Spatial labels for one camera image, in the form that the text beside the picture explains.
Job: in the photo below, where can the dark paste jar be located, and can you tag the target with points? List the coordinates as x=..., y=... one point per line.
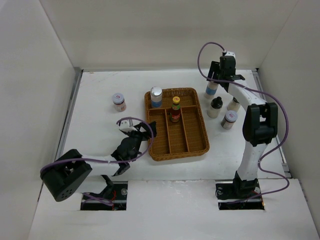
x=119, y=102
x=229, y=119

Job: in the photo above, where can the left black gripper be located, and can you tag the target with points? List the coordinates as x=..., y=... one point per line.
x=145, y=135

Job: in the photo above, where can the aluminium table rail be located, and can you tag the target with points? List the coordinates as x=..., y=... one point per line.
x=69, y=113
x=268, y=129

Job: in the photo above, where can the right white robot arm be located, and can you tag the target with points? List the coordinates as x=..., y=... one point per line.
x=248, y=169

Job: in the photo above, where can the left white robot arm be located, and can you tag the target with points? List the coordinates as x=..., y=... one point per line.
x=64, y=176

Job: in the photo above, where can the red sauce bottle yellow cap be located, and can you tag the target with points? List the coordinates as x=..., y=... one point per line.
x=175, y=112

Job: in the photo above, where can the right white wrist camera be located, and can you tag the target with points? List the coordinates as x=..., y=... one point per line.
x=228, y=53

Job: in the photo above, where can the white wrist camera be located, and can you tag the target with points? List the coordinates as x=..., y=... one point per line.
x=125, y=125
x=228, y=53

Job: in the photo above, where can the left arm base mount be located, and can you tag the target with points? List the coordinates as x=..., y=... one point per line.
x=112, y=198

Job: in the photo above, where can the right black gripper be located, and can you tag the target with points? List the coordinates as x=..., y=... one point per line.
x=215, y=67

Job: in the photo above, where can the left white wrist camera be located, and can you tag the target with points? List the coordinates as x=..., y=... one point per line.
x=125, y=125

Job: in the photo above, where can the right aluminium table rail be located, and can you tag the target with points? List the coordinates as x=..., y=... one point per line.
x=268, y=129

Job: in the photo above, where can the brown wicker divided tray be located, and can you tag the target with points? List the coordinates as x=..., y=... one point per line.
x=175, y=140

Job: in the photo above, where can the tall blue label jar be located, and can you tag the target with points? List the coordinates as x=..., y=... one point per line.
x=211, y=90

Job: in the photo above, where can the dark cap salt shaker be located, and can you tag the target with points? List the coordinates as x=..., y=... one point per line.
x=233, y=105

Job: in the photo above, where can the left aluminium table rail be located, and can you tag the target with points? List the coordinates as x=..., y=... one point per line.
x=69, y=113

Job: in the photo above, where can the black knob white powder bottle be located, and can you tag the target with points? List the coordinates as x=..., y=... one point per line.
x=215, y=107

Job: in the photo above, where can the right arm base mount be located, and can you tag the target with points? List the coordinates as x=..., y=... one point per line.
x=239, y=195

